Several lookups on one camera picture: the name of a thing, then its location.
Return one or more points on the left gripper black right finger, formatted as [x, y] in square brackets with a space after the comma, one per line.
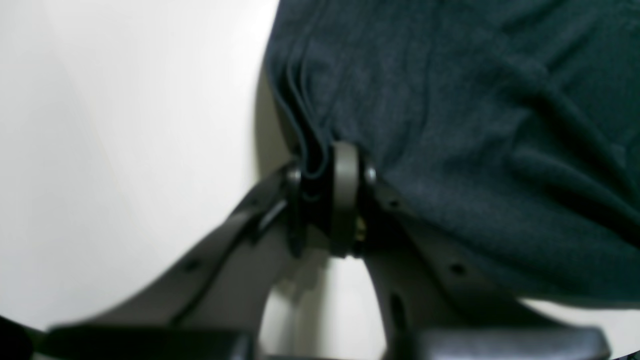
[435, 304]

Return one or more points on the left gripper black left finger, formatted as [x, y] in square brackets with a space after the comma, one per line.
[210, 304]

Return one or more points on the black long-sleeve T-shirt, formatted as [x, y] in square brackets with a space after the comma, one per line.
[511, 124]

